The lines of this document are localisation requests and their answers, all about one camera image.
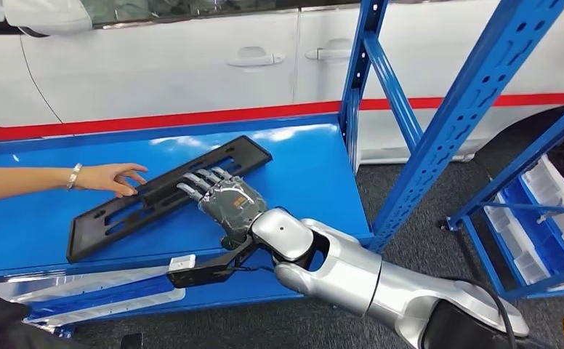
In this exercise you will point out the white car side mirror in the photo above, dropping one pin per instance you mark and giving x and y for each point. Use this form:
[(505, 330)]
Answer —
[(46, 14)]

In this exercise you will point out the person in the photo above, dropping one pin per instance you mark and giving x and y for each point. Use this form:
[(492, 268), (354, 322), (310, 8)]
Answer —
[(2, 322)]

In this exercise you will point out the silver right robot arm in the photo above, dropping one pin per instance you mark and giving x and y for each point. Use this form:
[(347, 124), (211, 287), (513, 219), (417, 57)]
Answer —
[(349, 284)]

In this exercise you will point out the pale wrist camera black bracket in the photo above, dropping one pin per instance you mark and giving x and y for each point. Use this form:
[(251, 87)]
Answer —
[(200, 274)]

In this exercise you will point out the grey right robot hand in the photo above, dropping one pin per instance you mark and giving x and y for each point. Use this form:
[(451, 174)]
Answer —
[(234, 207)]

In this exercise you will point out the white car red stripe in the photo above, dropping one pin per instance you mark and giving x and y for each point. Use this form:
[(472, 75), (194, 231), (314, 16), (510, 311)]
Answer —
[(142, 77)]

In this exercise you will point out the person's forearm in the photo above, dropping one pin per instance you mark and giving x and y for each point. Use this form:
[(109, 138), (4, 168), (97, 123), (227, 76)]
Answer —
[(22, 183)]

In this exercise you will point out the person's hand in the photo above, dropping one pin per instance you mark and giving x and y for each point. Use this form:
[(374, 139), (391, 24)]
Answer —
[(108, 179)]

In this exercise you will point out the blue metal shelf rack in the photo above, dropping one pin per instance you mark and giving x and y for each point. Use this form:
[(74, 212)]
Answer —
[(503, 179), (311, 168)]

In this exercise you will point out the black plastic plate holder part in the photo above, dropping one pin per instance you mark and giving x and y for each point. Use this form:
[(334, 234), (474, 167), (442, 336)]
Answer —
[(118, 221)]

